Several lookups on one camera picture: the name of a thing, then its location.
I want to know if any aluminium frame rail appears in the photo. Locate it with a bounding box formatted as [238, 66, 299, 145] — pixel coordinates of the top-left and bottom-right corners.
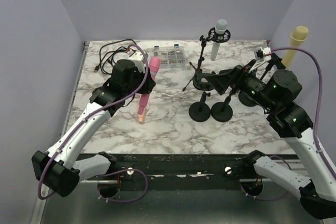
[274, 159, 311, 177]

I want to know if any white microphone grey head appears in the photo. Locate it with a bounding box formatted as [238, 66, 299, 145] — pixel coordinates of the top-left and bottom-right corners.
[210, 19, 227, 61]

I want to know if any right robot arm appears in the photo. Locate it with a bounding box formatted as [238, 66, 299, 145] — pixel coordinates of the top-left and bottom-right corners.
[205, 60, 335, 219]

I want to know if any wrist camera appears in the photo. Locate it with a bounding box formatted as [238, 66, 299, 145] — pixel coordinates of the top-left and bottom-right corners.
[254, 46, 271, 62]
[127, 49, 148, 72]

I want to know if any tall shock mount stand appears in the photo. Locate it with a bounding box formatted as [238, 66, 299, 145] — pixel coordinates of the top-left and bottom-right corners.
[182, 27, 232, 91]

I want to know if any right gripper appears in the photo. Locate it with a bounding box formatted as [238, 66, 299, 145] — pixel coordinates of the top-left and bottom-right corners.
[206, 59, 277, 111]

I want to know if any peach microphone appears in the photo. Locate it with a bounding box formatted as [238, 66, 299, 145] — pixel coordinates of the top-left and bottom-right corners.
[138, 111, 145, 124]

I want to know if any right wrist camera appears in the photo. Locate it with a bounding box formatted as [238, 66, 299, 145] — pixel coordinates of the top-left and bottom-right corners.
[254, 46, 271, 62]

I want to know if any shock mount desk stand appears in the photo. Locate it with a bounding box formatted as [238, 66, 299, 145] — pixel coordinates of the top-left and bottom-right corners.
[188, 69, 214, 122]

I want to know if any black usb cable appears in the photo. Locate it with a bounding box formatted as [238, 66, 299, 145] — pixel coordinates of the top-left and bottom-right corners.
[93, 39, 144, 75]

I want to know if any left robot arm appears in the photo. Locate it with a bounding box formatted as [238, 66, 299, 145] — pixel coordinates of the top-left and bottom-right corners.
[31, 57, 160, 197]

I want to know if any clip desk stand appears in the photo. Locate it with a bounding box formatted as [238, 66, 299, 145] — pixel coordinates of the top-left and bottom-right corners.
[211, 89, 237, 123]

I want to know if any clear screw organiser box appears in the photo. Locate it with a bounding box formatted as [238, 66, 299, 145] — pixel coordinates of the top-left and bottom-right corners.
[144, 44, 186, 69]

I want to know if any pink microphone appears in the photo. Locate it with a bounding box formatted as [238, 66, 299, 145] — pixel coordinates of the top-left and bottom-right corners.
[138, 57, 161, 114]

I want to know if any yellow microphone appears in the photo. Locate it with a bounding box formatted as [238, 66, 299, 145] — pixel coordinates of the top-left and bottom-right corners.
[281, 26, 309, 69]

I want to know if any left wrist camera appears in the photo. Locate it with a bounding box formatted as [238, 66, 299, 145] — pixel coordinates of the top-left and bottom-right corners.
[127, 49, 148, 72]

